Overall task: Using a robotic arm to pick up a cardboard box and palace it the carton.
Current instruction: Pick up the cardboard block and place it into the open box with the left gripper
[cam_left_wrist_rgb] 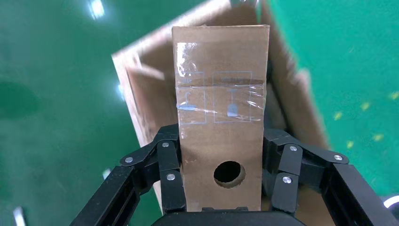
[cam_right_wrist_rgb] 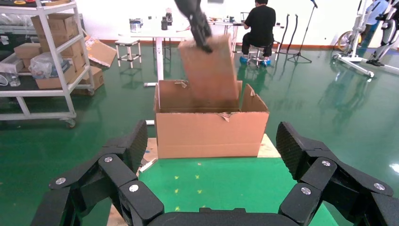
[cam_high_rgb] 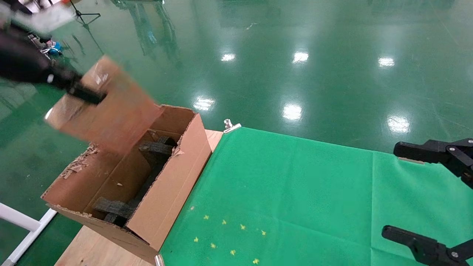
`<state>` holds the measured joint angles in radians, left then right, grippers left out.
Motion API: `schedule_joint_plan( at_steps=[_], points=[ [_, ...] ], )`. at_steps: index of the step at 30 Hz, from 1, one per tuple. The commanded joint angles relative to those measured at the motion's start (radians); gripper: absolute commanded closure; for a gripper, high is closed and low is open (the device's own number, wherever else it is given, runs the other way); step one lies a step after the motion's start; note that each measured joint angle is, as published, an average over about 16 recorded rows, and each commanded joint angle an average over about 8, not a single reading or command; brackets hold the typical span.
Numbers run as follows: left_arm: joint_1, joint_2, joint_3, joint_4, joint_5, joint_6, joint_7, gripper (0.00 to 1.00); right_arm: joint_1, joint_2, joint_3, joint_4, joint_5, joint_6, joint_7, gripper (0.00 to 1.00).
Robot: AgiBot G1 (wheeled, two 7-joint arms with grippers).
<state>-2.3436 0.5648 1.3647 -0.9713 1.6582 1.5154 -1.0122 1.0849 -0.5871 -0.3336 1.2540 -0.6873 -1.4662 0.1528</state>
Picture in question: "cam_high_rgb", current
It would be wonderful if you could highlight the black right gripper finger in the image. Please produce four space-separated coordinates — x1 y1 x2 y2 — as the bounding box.
382 225 473 266
394 139 473 189

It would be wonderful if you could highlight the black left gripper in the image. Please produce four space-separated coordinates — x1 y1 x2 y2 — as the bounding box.
0 22 108 106

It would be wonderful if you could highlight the small cardboard box with hole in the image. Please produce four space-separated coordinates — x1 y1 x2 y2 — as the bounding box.
44 55 165 156

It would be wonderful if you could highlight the large open cardboard carton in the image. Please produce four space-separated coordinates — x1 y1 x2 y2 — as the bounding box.
41 105 214 265

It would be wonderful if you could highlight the seated person in black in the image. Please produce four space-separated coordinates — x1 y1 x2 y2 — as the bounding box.
44 41 62 57

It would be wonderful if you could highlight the black tripod stand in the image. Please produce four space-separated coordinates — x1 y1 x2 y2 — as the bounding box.
68 0 101 27

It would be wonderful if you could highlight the black foam block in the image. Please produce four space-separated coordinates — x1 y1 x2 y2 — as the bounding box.
92 197 135 226
139 136 178 167

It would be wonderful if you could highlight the green table cloth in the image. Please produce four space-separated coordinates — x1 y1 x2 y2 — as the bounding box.
159 127 473 266

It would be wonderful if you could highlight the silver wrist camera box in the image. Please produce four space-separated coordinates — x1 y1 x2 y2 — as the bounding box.
7 4 76 35

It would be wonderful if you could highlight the white metal stand frame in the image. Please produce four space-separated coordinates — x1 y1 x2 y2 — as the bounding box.
0 202 58 266

